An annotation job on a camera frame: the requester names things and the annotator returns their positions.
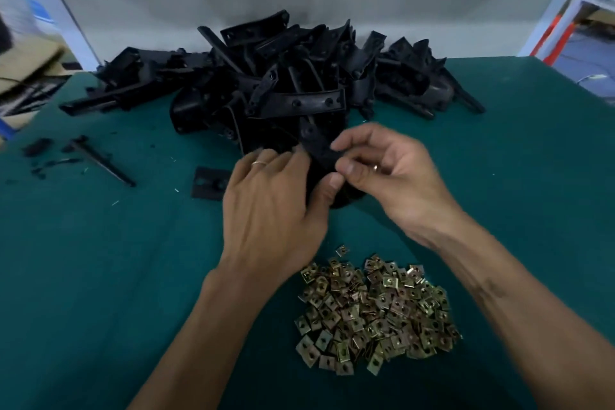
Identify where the white printed sack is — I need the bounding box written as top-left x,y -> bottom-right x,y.
0,0 -> 54,41

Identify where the pile of black plastic brackets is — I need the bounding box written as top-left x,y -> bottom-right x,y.
60,9 -> 486,156

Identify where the person's right forearm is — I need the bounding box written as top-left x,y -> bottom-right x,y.
423,215 -> 615,410

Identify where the person's right hand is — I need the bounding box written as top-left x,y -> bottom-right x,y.
329,123 -> 467,245

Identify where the person's left hand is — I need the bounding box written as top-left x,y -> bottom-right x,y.
219,145 -> 345,295

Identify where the white metal rack frame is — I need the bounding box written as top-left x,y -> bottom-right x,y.
519,0 -> 615,65

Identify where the black plastic bracket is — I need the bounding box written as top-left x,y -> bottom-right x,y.
447,73 -> 486,116
190,117 -> 366,209

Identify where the thin black plastic strip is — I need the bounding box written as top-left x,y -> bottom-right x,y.
69,136 -> 136,188

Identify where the pile of brass clip nuts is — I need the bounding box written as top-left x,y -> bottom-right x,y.
293,244 -> 464,377

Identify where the white metal post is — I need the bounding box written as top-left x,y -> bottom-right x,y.
29,0 -> 100,72

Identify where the small black plastic scrap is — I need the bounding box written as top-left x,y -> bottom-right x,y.
21,138 -> 56,158

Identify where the brown cardboard piece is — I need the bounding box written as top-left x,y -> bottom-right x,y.
0,35 -> 69,127

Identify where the green table cloth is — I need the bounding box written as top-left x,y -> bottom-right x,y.
0,57 -> 615,410

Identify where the person's left forearm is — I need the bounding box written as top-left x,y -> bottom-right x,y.
129,265 -> 290,410

